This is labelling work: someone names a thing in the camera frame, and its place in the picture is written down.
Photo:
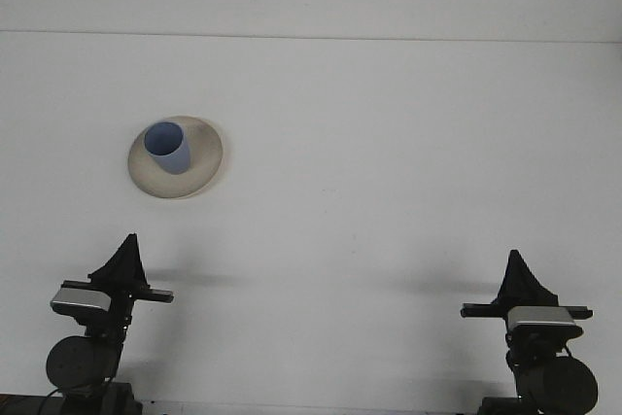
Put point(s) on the pale round plate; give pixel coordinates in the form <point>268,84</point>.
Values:
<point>204,167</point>

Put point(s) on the pale blue cup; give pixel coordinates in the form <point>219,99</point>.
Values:
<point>172,160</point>

